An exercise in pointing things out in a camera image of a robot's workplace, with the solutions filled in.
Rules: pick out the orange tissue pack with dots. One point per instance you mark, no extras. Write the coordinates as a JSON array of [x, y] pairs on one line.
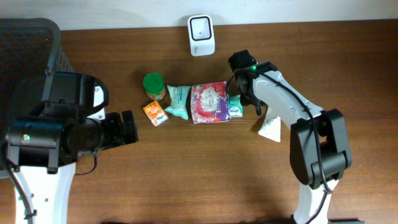
[[155, 113]]

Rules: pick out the white barcode scanner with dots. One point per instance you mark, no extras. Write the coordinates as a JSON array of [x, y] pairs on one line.
[[201, 35]]

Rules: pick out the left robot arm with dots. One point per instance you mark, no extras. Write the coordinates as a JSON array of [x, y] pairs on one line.
[[42, 148]]

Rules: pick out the grey plastic mesh basket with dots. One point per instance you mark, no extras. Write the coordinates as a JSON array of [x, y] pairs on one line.
[[30, 50]]

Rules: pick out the red floral tissue pack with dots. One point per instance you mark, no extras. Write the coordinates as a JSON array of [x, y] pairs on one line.
[[209, 103]]

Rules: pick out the white floral tube gold cap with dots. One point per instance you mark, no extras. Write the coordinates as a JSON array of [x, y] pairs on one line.
[[271, 126]]

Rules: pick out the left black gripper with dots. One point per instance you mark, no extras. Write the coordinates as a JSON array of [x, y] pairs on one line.
[[118, 133]]

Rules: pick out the green round item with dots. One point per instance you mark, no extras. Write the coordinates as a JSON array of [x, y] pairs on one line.
[[154, 86]]

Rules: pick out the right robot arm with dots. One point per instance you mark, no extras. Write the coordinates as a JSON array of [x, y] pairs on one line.
[[319, 146]]

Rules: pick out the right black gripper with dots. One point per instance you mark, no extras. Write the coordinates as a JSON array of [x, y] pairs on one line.
[[246, 101]]

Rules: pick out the small teal tissue pack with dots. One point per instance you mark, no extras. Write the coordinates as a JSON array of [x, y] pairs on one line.
[[235, 107]]

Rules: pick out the teal wet wipes pack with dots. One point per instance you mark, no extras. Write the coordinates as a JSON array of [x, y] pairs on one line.
[[178, 105]]

